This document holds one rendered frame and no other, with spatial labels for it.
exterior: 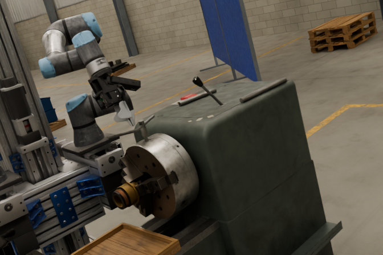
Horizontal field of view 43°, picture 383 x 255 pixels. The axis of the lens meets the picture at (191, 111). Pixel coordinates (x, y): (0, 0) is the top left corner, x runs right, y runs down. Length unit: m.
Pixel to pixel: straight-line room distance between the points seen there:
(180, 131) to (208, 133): 0.14
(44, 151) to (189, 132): 0.86
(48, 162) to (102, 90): 0.89
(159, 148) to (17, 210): 0.70
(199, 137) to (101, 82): 0.42
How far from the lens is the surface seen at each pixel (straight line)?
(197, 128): 1.83
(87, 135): 2.39
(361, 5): 12.38
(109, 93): 1.64
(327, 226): 2.41
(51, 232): 2.40
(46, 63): 1.80
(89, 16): 2.16
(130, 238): 1.98
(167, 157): 1.80
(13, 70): 2.48
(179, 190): 1.81
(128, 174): 1.88
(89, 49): 1.69
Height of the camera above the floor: 1.74
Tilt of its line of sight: 14 degrees down
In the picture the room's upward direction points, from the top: 15 degrees counter-clockwise
